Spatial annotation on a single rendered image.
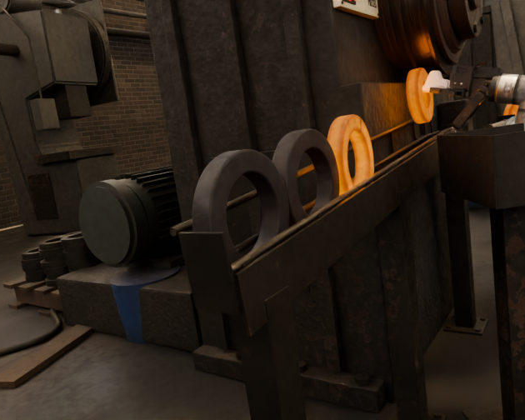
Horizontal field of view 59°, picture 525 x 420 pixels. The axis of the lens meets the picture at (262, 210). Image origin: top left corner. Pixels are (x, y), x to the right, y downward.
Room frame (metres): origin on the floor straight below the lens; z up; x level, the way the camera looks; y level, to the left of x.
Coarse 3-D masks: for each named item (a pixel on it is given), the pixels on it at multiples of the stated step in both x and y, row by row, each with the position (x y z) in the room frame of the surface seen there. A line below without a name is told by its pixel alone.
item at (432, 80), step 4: (432, 72) 1.32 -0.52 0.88; (436, 72) 1.31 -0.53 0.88; (428, 76) 1.32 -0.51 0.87; (432, 76) 1.32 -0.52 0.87; (436, 76) 1.31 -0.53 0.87; (428, 80) 1.33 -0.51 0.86; (432, 80) 1.32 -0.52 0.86; (436, 80) 1.31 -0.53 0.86; (440, 80) 1.31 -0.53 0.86; (444, 80) 1.30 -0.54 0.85; (424, 84) 1.33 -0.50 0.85; (428, 84) 1.33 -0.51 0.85; (432, 84) 1.32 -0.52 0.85; (436, 84) 1.31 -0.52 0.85; (440, 84) 1.31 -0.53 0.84; (444, 84) 1.30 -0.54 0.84; (424, 88) 1.33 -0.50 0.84; (428, 88) 1.32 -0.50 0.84
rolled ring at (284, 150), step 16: (288, 144) 0.74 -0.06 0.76; (304, 144) 0.77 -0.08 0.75; (320, 144) 0.81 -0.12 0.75; (272, 160) 0.74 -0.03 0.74; (288, 160) 0.72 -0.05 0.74; (320, 160) 0.83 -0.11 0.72; (288, 176) 0.72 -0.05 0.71; (320, 176) 0.85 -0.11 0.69; (336, 176) 0.85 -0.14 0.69; (288, 192) 0.71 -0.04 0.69; (320, 192) 0.84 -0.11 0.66; (336, 192) 0.84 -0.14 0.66
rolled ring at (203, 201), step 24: (216, 168) 0.60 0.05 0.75; (240, 168) 0.62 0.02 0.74; (264, 168) 0.67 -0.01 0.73; (216, 192) 0.58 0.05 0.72; (264, 192) 0.69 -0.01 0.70; (192, 216) 0.58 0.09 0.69; (216, 216) 0.57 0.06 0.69; (264, 216) 0.70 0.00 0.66; (288, 216) 0.70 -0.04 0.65; (264, 240) 0.68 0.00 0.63
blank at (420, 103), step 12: (408, 72) 1.34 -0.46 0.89; (420, 72) 1.33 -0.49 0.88; (408, 84) 1.31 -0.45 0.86; (420, 84) 1.32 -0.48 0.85; (408, 96) 1.30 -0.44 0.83; (420, 96) 1.30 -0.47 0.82; (432, 96) 1.41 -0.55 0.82; (420, 108) 1.30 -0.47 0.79; (432, 108) 1.39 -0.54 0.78; (420, 120) 1.33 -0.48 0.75
